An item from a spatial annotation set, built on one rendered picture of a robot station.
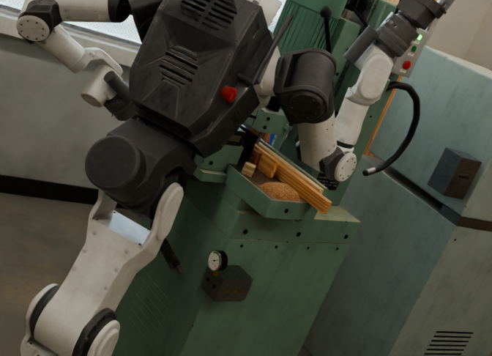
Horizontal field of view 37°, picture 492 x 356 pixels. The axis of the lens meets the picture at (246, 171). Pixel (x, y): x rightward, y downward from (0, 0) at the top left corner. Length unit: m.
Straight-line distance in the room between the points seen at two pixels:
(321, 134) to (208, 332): 0.94
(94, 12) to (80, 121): 1.91
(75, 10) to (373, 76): 0.72
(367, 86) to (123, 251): 0.69
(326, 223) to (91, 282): 1.04
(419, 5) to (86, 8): 0.78
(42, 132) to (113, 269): 2.06
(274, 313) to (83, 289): 1.04
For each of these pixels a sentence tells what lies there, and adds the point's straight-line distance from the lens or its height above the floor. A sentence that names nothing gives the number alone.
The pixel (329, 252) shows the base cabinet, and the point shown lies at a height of 0.67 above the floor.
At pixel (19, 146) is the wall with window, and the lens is 3.64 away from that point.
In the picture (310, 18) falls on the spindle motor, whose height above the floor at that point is 1.39.
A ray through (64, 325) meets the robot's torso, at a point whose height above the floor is 0.65.
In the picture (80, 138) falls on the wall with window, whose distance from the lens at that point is 3.70.
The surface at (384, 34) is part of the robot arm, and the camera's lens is 1.79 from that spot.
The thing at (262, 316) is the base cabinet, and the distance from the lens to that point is 2.53.
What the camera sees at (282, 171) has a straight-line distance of 2.28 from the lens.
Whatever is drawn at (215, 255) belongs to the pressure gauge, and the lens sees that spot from 2.16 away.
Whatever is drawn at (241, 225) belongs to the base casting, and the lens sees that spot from 2.21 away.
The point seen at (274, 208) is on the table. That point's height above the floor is 0.87.
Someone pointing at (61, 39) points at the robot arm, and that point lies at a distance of 1.90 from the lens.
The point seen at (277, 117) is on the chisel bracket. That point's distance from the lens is 2.35.
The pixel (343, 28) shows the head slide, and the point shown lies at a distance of 2.34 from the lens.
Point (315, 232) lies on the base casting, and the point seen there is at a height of 0.75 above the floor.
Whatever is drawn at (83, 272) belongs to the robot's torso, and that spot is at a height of 0.75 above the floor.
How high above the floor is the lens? 1.54
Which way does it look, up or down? 17 degrees down
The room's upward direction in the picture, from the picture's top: 23 degrees clockwise
